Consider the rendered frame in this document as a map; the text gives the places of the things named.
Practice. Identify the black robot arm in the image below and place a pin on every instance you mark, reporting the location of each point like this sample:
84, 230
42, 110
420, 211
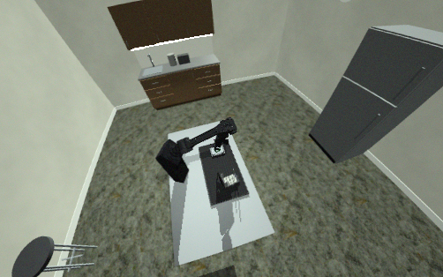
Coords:
221, 131

